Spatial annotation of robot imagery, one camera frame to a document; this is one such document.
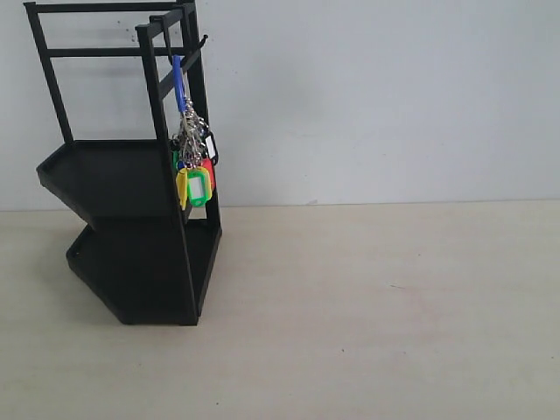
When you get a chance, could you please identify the black metal hook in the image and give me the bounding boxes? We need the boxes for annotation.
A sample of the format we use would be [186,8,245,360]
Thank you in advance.
[149,10,182,64]
[177,0,208,53]

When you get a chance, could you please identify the black two-tier metal rack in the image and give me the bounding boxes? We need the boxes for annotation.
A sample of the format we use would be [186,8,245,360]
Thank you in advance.
[24,1,222,326]

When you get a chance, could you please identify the colourful key tag bunch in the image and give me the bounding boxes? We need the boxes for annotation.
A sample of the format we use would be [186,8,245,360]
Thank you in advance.
[169,55,219,211]

